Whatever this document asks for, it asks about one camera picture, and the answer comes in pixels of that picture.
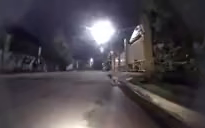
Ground street lamp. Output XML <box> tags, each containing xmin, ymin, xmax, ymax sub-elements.
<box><xmin>85</xmin><ymin>19</ymin><xmax>117</xmax><ymax>46</ymax></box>

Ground pale building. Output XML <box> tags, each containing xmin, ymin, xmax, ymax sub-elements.
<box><xmin>118</xmin><ymin>23</ymin><xmax>155</xmax><ymax>73</ymax></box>

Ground dark trees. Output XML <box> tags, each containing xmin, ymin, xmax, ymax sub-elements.
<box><xmin>43</xmin><ymin>26</ymin><xmax>78</xmax><ymax>69</ymax></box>

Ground grey asphalt road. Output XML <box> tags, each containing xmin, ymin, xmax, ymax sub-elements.
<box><xmin>0</xmin><ymin>69</ymin><xmax>162</xmax><ymax>128</ymax></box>

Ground pale concrete kerb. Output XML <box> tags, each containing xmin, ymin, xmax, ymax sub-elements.
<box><xmin>107</xmin><ymin>73</ymin><xmax>205</xmax><ymax>128</ymax></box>

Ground dark bushes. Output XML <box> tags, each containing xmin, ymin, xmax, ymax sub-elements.
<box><xmin>152</xmin><ymin>36</ymin><xmax>205</xmax><ymax>88</ymax></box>

